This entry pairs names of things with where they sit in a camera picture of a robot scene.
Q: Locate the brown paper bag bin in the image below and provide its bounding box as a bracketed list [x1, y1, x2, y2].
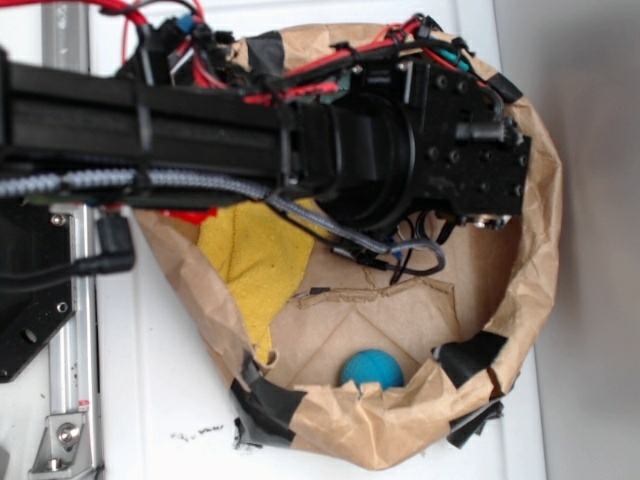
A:
[135, 14, 562, 470]

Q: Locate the red wire bundle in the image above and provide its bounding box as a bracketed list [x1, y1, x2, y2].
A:
[97, 0, 426, 107]

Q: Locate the aluminum rail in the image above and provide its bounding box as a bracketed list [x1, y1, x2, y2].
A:
[42, 1, 105, 479]

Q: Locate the metal corner bracket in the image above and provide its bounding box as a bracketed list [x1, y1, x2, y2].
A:
[28, 413, 92, 479]

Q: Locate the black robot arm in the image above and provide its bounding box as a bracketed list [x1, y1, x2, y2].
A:
[1, 49, 531, 232]

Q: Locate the blue ball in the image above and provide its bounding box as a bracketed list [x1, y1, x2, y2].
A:
[340, 349, 404, 390]

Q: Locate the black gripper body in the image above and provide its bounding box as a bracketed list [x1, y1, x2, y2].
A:
[344, 58, 531, 231]

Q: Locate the black plug cable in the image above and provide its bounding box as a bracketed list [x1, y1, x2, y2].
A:
[0, 213, 136, 296]

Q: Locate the yellow towel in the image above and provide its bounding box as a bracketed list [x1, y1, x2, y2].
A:
[197, 201, 329, 363]

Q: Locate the gray braided cable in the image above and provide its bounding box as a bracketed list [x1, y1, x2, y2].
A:
[0, 168, 447, 276]

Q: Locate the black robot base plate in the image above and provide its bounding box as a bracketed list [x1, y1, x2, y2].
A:
[1, 201, 73, 384]

